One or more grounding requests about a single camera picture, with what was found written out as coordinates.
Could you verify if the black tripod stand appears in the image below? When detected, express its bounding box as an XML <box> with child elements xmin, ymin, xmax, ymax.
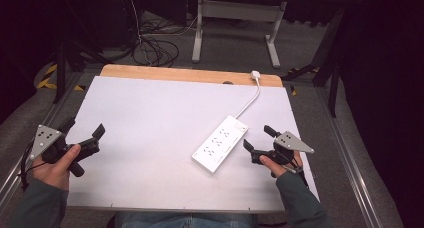
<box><xmin>52</xmin><ymin>34</ymin><xmax>113</xmax><ymax>105</ymax></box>

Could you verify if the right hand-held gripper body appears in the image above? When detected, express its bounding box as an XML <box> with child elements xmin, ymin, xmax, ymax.
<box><xmin>250</xmin><ymin>130</ymin><xmax>315</xmax><ymax>176</ymax></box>

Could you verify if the wooden table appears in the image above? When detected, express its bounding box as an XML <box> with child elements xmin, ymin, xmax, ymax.
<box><xmin>99</xmin><ymin>63</ymin><xmax>285</xmax><ymax>89</ymax></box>

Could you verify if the metal floor rail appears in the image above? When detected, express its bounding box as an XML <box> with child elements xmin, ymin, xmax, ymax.
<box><xmin>314</xmin><ymin>87</ymin><xmax>385</xmax><ymax>228</ymax></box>
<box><xmin>0</xmin><ymin>70</ymin><xmax>85</xmax><ymax>206</ymax></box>

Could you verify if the white-framed desk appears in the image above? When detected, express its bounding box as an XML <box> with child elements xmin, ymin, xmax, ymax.
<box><xmin>191</xmin><ymin>0</ymin><xmax>331</xmax><ymax>69</ymax></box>

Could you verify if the white power strip cable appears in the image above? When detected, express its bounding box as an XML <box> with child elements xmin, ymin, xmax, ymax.
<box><xmin>234</xmin><ymin>77</ymin><xmax>262</xmax><ymax>120</ymax></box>

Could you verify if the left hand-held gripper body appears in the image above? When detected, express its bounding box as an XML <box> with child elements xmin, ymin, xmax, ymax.
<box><xmin>29</xmin><ymin>123</ymin><xmax>101</xmax><ymax>178</ymax></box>

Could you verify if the black metal stand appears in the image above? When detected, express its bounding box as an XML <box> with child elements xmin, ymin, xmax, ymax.
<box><xmin>280</xmin><ymin>6</ymin><xmax>345</xmax><ymax>118</ymax></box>

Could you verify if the person's left hand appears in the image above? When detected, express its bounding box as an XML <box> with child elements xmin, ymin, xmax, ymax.
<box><xmin>32</xmin><ymin>143</ymin><xmax>82</xmax><ymax>191</ymax></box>

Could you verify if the white power strip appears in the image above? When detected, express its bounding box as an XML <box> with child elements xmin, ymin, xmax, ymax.
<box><xmin>191</xmin><ymin>114</ymin><xmax>250</xmax><ymax>174</ymax></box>

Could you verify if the yellow black floor tape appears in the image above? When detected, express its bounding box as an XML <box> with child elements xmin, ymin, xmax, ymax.
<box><xmin>36</xmin><ymin>63</ymin><xmax>86</xmax><ymax>92</ymax></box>

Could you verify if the person's right hand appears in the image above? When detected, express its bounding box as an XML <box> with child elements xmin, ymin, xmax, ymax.
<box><xmin>258</xmin><ymin>150</ymin><xmax>305</xmax><ymax>179</ymax></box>

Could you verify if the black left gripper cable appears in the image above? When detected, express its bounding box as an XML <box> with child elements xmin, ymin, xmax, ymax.
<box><xmin>19</xmin><ymin>140</ymin><xmax>46</xmax><ymax>192</ymax></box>

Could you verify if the thin white cable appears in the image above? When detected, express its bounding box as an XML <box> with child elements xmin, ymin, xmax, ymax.
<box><xmin>125</xmin><ymin>0</ymin><xmax>150</xmax><ymax>66</ymax></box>

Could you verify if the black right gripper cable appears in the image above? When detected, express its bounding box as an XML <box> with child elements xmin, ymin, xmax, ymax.
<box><xmin>289</xmin><ymin>157</ymin><xmax>310</xmax><ymax>190</ymax></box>

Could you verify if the white board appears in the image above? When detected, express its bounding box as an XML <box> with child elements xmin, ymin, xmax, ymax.
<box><xmin>65</xmin><ymin>75</ymin><xmax>321</xmax><ymax>214</ymax></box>

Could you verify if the black curtain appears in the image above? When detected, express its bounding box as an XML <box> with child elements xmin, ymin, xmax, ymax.
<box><xmin>334</xmin><ymin>0</ymin><xmax>424</xmax><ymax>228</ymax></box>
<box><xmin>0</xmin><ymin>0</ymin><xmax>134</xmax><ymax>124</ymax></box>

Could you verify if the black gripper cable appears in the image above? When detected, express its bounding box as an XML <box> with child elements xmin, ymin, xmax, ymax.
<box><xmin>19</xmin><ymin>140</ymin><xmax>46</xmax><ymax>192</ymax></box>
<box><xmin>289</xmin><ymin>157</ymin><xmax>310</xmax><ymax>190</ymax></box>

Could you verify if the black cable bundle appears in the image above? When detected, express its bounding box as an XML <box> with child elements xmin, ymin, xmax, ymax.
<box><xmin>130</xmin><ymin>19</ymin><xmax>181</xmax><ymax>69</ymax></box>

